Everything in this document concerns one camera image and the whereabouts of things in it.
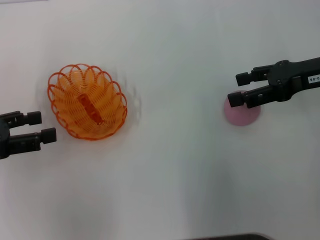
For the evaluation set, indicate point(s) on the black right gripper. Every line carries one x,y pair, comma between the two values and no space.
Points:
287,77

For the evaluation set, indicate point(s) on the black robot chest cover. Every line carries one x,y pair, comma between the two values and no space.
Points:
230,237

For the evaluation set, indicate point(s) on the pink peach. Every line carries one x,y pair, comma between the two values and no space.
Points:
240,117

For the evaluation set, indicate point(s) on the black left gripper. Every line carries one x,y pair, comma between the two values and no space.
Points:
4,140

